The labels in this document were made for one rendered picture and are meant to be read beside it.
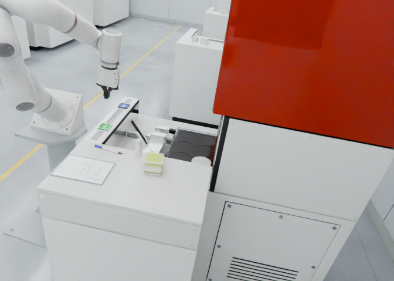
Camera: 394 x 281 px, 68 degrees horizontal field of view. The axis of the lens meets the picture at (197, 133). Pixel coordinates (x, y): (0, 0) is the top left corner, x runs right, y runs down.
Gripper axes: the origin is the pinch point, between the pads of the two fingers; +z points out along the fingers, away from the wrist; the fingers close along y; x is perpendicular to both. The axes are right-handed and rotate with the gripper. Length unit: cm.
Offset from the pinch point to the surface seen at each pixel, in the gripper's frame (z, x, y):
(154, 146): 21.0, 5.1, -28.5
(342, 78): -46, 28, -90
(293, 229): 30, 33, -104
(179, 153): 17.1, 11.4, -42.1
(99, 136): 15.8, 14.0, -2.0
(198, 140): 17, -4, -51
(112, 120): 16.6, -2.9, -3.5
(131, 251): 33, 60, -31
